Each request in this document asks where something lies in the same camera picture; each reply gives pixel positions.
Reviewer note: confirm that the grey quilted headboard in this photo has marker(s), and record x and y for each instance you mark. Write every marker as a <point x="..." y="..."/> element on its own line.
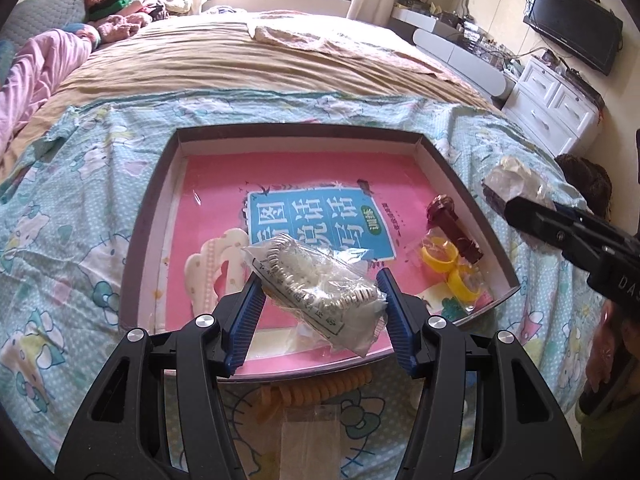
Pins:
<point x="45" y="10"/>

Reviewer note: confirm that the clear bag with white card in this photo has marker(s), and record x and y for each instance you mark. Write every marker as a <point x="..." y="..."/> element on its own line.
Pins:
<point x="310" y="440"/>

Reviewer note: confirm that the tan bed cover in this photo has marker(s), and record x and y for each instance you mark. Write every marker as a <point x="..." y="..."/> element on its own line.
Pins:
<point x="200" y="55"/>

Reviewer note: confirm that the cream cloth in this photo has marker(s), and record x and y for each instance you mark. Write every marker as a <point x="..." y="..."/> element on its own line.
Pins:
<point x="300" y="37"/>

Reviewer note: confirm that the dark brown furry object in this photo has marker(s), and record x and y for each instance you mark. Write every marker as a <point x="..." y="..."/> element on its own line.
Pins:
<point x="587" y="185"/>

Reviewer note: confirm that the dark cardboard box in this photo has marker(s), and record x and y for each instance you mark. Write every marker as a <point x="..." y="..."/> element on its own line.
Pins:
<point x="150" y="240"/>

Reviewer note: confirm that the white drawer dresser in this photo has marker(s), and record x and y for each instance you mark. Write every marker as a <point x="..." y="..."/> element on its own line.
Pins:
<point x="550" y="105"/>

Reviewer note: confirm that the white cloud hair claw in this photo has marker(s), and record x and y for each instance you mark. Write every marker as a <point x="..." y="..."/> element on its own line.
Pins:
<point x="200" y="275"/>

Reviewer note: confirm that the clear bag with yellow rings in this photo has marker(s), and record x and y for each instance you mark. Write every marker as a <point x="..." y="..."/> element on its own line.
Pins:
<point x="440" y="255"/>

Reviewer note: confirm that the dark red hair clip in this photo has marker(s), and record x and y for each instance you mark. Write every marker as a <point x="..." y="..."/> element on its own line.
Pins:
<point x="450" y="225"/>

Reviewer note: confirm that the black flat television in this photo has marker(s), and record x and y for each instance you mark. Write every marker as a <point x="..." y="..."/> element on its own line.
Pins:
<point x="570" y="25"/>

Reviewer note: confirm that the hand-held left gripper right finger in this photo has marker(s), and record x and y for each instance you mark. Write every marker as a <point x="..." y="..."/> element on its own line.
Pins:
<point x="397" y="320"/>

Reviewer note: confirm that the white low cabinet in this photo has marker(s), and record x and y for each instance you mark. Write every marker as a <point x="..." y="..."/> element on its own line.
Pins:
<point x="460" y="55"/>

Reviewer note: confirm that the person's right hand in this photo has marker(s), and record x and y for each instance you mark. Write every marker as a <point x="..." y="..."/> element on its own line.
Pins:
<point x="602" y="350"/>

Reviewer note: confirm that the pink quilt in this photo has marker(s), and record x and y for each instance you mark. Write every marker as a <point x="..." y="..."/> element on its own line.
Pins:
<point x="35" y="70"/>

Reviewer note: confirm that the clear bag with silver coil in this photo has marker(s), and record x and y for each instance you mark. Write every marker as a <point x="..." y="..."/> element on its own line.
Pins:
<point x="310" y="280"/>

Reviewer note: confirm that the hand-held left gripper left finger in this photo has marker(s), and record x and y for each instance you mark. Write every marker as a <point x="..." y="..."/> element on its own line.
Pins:
<point x="245" y="320"/>

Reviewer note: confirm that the pile of clothes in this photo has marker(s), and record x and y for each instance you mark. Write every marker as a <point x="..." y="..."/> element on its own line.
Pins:
<point x="125" y="15"/>

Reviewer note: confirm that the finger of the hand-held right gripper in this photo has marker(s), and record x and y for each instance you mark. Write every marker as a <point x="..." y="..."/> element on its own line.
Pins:
<point x="535" y="222"/>

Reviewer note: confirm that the cartoon cat printed bed sheet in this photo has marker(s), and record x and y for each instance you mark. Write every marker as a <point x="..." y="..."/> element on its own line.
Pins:
<point x="75" y="210"/>

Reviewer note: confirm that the clear bag with dark strip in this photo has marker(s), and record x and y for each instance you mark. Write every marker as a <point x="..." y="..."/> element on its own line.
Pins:
<point x="515" y="175"/>

